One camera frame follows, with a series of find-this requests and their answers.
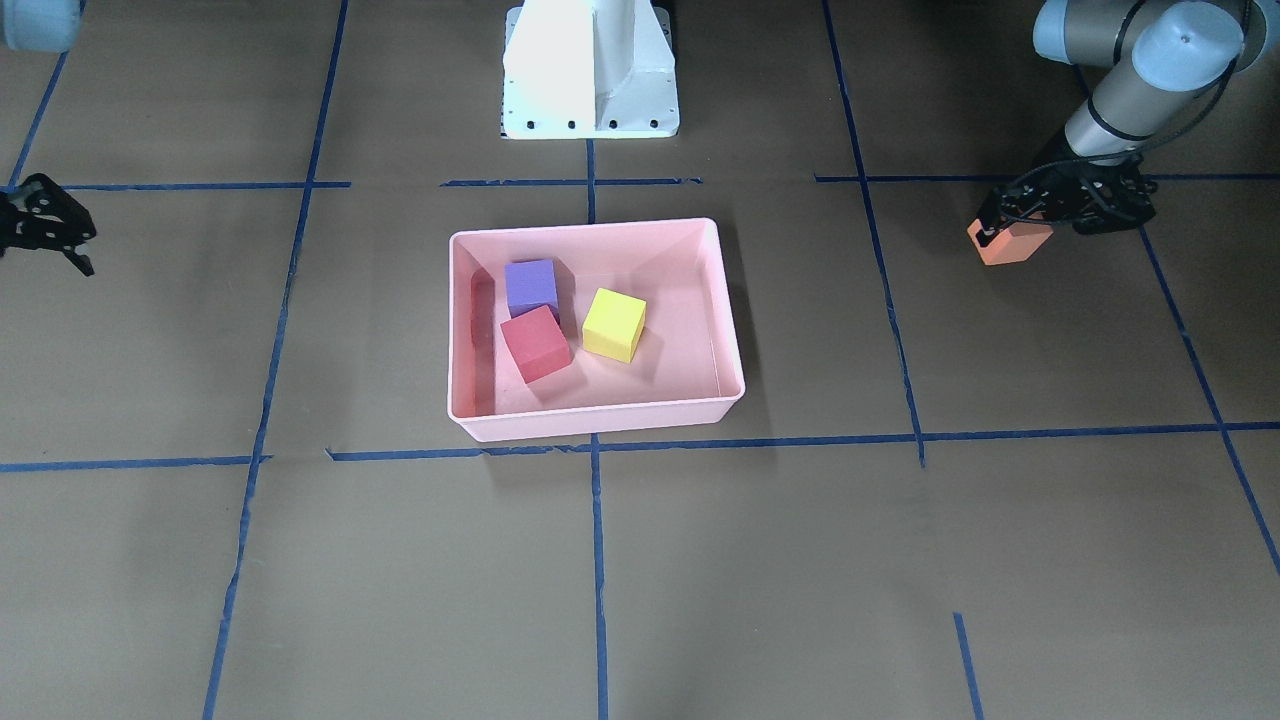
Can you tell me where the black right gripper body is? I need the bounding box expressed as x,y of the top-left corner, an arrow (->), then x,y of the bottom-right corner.
1,173 -> 97,254

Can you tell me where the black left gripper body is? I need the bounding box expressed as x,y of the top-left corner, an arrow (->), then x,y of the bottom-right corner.
989,158 -> 1158,236

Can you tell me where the orange foam block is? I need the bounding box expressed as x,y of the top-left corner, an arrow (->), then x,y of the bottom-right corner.
966,219 -> 1053,266

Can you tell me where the yellow foam block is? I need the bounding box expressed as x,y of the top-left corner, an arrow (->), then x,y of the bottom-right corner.
581,288 -> 646,363

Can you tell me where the purple foam block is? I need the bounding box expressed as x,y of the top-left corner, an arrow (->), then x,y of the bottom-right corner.
504,258 -> 561,322

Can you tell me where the red foam block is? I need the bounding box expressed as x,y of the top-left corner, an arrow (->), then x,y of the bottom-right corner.
500,305 -> 573,383

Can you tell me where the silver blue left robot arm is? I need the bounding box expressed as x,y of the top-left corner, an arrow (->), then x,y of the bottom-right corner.
968,1 -> 1277,265

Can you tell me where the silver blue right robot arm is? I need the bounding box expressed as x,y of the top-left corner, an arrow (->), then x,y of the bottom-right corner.
1,1 -> 97,277

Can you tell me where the pink plastic bin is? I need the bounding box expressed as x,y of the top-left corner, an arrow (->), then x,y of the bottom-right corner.
445,218 -> 746,442

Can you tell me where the white pedestal column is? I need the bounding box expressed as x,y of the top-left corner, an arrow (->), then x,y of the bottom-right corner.
500,1 -> 681,141

